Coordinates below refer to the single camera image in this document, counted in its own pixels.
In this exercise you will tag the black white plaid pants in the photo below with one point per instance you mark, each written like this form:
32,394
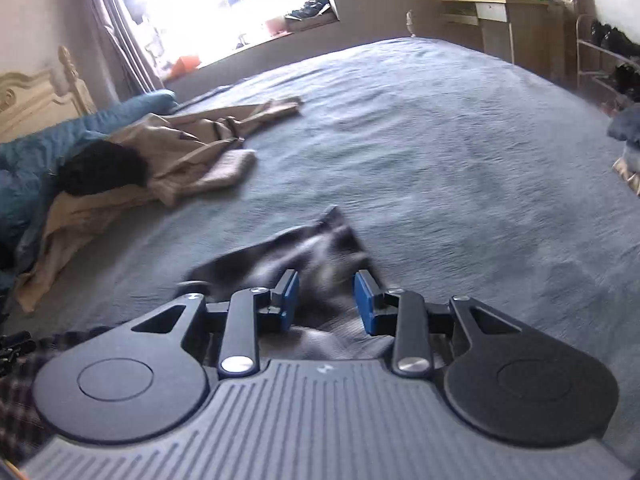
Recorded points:
310,255

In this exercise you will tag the black shoe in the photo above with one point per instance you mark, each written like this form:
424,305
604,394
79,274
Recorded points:
625,42
600,31

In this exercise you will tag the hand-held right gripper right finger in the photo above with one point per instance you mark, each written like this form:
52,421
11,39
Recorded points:
364,305

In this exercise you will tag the folded patterned cloth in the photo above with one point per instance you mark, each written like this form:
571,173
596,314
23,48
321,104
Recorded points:
629,175

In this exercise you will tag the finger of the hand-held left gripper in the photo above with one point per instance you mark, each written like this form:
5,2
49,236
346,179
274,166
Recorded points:
15,350

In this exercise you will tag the grey bed blanket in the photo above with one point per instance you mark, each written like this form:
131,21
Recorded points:
450,160

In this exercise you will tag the folded blue jeans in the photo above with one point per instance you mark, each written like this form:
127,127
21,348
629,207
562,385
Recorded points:
625,127

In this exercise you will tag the cream bed post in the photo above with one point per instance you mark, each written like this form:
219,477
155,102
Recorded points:
410,22

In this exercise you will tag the teal quilt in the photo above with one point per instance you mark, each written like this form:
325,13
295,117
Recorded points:
30,170

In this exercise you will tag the cream carved headboard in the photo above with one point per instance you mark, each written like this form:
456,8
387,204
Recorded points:
35,100

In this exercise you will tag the black garment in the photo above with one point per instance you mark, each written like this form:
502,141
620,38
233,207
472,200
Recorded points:
100,167

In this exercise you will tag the pale curtain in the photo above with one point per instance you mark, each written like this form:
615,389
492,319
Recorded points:
115,25

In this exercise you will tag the reddish flower pot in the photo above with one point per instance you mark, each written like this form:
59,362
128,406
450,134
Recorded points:
277,25

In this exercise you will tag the metal shoe rack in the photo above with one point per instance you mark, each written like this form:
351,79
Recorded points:
582,60

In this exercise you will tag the dark sneaker pair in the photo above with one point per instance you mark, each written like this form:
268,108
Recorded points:
307,7

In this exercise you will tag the checked beige garment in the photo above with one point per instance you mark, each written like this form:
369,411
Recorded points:
225,172

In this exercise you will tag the beige coat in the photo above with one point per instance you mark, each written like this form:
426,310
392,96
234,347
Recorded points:
185,135

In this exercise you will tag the small orange item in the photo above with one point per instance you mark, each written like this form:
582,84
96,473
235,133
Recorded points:
184,66

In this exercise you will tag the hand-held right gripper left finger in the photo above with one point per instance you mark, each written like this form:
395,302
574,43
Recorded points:
290,302

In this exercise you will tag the pale wooden desk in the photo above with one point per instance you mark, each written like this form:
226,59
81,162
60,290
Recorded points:
530,35

